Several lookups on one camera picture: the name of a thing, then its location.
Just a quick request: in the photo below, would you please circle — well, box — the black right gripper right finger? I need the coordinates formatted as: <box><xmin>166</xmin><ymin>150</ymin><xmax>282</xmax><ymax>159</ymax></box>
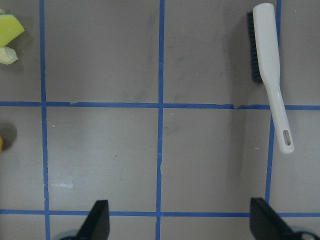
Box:
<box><xmin>249</xmin><ymin>197</ymin><xmax>320</xmax><ymax>240</ymax></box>

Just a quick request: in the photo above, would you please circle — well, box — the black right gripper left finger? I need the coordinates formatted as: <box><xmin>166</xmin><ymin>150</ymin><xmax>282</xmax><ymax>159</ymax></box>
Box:
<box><xmin>75</xmin><ymin>200</ymin><xmax>110</xmax><ymax>240</ymax></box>

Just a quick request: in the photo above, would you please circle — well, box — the yellow green sponge piece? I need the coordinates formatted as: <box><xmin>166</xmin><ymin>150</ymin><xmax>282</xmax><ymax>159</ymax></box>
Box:
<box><xmin>0</xmin><ymin>14</ymin><xmax>25</xmax><ymax>47</ymax></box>

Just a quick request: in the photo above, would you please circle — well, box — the yellow toy potato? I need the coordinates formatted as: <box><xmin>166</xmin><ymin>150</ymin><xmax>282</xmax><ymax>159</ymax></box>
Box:
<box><xmin>0</xmin><ymin>136</ymin><xmax>4</xmax><ymax>153</ymax></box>

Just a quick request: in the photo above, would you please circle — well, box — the white brush with black bristles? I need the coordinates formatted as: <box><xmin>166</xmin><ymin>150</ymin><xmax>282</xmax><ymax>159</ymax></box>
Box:
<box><xmin>247</xmin><ymin>3</ymin><xmax>295</xmax><ymax>154</ymax></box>

